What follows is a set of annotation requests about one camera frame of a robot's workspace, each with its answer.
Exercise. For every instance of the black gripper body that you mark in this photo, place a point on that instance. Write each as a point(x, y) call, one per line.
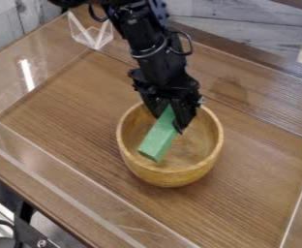
point(161, 72)

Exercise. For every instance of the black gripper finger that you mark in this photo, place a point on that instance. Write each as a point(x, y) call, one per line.
point(155, 102)
point(183, 114)

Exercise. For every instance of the green rectangular block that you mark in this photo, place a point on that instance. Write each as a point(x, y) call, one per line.
point(157, 141)

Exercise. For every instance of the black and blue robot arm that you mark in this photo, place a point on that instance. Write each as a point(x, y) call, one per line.
point(139, 20)

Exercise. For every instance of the brown wooden bowl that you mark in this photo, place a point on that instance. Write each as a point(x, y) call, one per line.
point(191, 154)

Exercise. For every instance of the clear acrylic corner bracket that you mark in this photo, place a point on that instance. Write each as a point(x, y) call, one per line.
point(91, 37)

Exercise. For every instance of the clear acrylic barrier wall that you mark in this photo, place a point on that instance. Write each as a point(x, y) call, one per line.
point(63, 94)

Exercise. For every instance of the black table leg bracket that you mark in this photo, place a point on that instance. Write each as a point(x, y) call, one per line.
point(29, 237)

